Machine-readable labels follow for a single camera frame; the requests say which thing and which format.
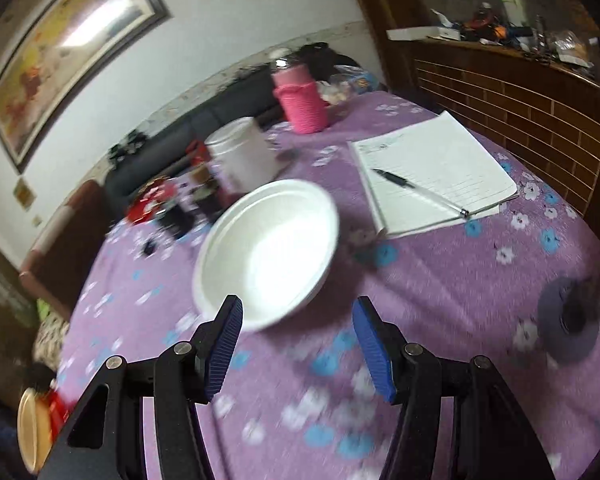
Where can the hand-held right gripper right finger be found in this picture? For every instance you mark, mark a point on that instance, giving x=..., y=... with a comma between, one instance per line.
x=375, y=355

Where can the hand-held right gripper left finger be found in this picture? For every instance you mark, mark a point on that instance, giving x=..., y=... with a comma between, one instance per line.
x=222, y=350

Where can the small white bowl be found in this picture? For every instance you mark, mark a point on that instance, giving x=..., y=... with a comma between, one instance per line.
x=265, y=255

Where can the beige plastic basket bowl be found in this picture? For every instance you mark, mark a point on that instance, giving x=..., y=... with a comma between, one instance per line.
x=32, y=430

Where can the purple floral tablecloth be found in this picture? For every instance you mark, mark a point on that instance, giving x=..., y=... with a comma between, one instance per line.
x=430, y=285

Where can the small black cap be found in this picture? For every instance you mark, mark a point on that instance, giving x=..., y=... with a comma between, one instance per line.
x=149, y=248

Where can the small black device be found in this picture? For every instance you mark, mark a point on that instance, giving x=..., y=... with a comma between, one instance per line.
x=172, y=220

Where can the dark glass jar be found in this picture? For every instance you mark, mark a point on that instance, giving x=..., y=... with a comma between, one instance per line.
x=205, y=195

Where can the red scalloped glass plate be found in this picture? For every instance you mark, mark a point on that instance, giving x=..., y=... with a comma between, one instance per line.
x=147, y=202

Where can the black and clear pen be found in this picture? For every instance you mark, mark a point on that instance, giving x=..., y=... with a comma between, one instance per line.
x=415, y=187

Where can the patterned brown blanket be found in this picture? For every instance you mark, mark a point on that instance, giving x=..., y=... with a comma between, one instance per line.
x=50, y=340

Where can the grey round object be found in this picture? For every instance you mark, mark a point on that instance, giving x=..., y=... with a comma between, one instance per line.
x=555, y=330

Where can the green cloth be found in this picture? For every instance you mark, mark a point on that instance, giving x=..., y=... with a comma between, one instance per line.
x=42, y=310

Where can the brown fabric sofa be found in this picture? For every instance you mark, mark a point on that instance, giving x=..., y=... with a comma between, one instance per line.
x=65, y=250

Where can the white plastic jar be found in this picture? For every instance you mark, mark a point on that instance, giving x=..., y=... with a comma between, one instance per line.
x=242, y=155

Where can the white lined notebook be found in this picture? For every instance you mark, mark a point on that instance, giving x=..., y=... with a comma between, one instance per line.
x=445, y=170

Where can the red plastic bag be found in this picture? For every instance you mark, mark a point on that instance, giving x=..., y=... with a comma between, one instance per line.
x=198, y=152

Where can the black clamp device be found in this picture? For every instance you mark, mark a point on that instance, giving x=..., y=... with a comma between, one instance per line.
x=120, y=154

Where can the dark wooden wardrobe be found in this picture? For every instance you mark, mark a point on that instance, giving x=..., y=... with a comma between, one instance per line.
x=0, y=310

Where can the black leather sofa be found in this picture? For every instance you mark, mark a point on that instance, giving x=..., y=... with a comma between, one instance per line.
x=205, y=115

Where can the pink knit-sleeved bottle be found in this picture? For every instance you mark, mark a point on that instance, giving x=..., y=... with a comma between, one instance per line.
x=302, y=105

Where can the plastic snack bag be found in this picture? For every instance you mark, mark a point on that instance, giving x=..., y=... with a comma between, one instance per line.
x=350, y=85

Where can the wooden lattice cabinet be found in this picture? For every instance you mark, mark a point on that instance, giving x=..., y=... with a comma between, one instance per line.
x=530, y=110

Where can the black handbag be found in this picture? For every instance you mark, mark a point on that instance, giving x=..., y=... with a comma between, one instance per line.
x=325, y=60

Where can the white flat box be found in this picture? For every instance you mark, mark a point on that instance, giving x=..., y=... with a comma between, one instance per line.
x=420, y=33

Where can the framed horse painting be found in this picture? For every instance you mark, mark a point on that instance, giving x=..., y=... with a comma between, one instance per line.
x=65, y=50

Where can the pile of tools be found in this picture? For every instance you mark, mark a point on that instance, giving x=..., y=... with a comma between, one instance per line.
x=530, y=40

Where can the white plastic container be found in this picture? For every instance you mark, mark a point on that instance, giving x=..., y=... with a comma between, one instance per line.
x=512, y=5

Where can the small yellow wall plaque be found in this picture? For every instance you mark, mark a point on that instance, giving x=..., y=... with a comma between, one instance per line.
x=23, y=194

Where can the wooden door frame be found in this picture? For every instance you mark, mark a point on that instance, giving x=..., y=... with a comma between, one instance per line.
x=380, y=25

